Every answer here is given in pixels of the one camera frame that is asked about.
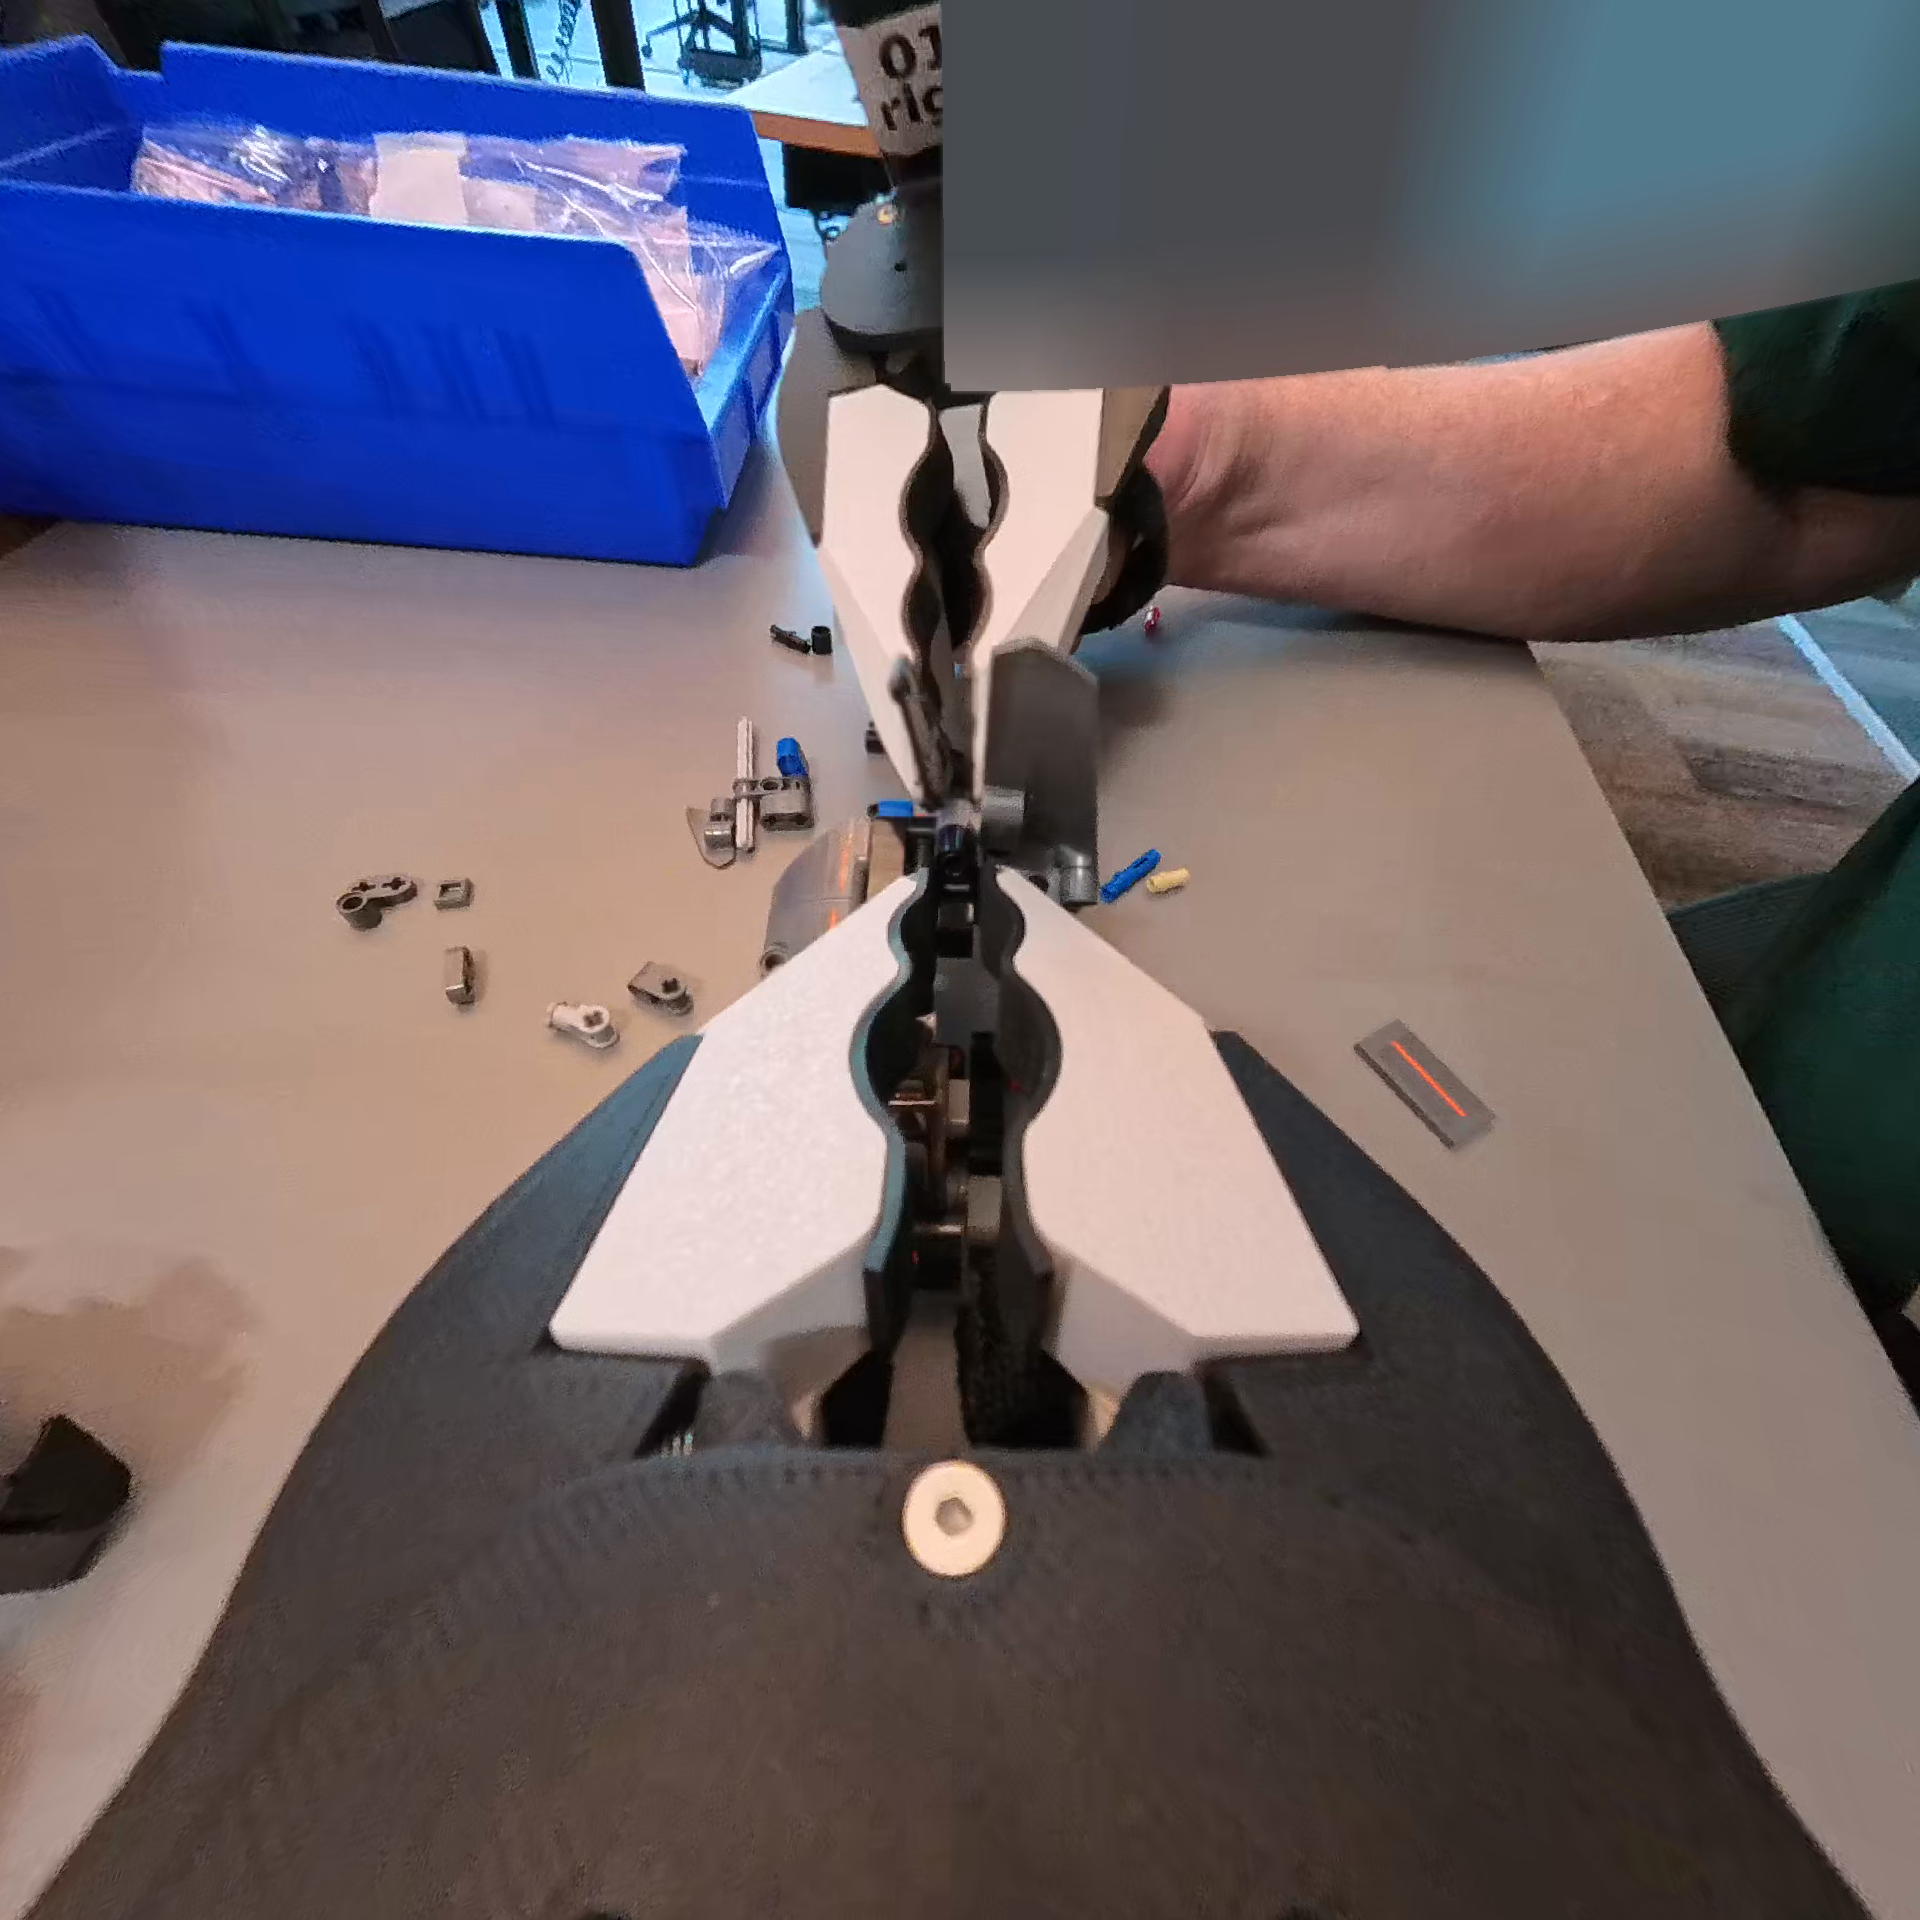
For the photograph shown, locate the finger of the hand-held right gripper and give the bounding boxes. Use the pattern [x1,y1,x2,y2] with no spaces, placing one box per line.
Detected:
[951,385,1116,789]
[814,385,962,798]

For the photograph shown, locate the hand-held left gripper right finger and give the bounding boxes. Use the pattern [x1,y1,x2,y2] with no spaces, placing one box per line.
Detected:
[996,873,1359,1449]

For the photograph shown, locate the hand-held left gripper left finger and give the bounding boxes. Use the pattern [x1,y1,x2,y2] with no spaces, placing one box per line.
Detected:
[551,878,916,1449]

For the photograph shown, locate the grey orange-striped lego panel assembly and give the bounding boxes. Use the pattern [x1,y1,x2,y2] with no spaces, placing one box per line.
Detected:
[762,641,1107,1445]

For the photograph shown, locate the person's right forearm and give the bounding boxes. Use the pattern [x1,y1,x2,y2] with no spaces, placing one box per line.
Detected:
[1276,321,1748,646]

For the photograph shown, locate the person's right hand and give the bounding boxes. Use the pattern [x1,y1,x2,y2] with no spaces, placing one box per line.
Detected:
[1147,381,1278,601]

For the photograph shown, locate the grey tile with orange stripe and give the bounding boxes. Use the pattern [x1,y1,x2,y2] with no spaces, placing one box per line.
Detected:
[1354,1020,1497,1150]

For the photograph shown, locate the clear plastic bags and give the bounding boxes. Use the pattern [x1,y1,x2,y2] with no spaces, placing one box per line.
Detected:
[133,128,731,377]

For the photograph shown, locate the blue plastic bin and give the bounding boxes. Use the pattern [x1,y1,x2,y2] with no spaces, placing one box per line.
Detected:
[0,36,798,569]

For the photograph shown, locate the person's green shirt torso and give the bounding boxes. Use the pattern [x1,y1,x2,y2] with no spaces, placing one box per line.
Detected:
[1665,281,1920,1321]

